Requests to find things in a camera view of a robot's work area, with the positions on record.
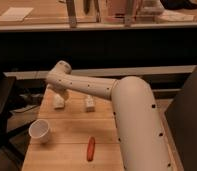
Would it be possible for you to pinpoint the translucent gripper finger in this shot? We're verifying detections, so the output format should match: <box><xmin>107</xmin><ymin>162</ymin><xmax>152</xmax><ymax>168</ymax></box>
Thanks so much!
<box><xmin>60</xmin><ymin>91</ymin><xmax>69</xmax><ymax>101</ymax></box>

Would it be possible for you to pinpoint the white sponge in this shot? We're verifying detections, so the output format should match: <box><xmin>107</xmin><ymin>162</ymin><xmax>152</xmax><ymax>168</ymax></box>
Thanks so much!
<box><xmin>53</xmin><ymin>94</ymin><xmax>65</xmax><ymax>109</ymax></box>

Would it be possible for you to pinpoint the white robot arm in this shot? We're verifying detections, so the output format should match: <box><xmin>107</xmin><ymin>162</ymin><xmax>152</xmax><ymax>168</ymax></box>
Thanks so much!
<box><xmin>46</xmin><ymin>61</ymin><xmax>173</xmax><ymax>171</ymax></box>

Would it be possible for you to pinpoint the small white bottle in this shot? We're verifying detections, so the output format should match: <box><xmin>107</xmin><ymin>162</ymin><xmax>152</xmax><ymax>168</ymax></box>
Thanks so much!
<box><xmin>85</xmin><ymin>95</ymin><xmax>95</xmax><ymax>112</ymax></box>

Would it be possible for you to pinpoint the white paper cup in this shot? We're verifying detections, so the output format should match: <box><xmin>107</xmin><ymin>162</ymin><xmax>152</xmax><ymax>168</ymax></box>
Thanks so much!
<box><xmin>28</xmin><ymin>119</ymin><xmax>51</xmax><ymax>144</ymax></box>

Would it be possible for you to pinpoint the orange carrot toy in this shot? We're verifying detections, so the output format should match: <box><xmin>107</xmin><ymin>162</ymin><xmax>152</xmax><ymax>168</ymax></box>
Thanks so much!
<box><xmin>87</xmin><ymin>137</ymin><xmax>95</xmax><ymax>161</ymax></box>

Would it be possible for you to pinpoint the black chair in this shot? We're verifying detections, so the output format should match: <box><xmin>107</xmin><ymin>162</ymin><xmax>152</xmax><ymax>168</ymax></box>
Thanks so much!
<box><xmin>0</xmin><ymin>75</ymin><xmax>26</xmax><ymax>161</ymax></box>

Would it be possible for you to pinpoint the white paper sheet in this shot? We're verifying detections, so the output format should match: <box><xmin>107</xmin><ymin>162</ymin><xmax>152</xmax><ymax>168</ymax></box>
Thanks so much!
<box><xmin>0</xmin><ymin>7</ymin><xmax>33</xmax><ymax>22</ymax></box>

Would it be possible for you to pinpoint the grey metal post left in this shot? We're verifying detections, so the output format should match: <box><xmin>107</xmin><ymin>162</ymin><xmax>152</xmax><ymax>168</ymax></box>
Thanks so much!
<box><xmin>66</xmin><ymin>0</ymin><xmax>77</xmax><ymax>28</ymax></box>

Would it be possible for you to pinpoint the grey metal post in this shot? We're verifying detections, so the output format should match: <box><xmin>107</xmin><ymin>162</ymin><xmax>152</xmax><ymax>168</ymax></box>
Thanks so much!
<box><xmin>124</xmin><ymin>0</ymin><xmax>134</xmax><ymax>27</ymax></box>
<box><xmin>66</xmin><ymin>0</ymin><xmax>77</xmax><ymax>28</ymax></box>

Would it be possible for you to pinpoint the grey metal post right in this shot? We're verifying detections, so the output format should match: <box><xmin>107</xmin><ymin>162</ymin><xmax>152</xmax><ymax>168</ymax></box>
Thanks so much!
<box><xmin>124</xmin><ymin>0</ymin><xmax>134</xmax><ymax>27</ymax></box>

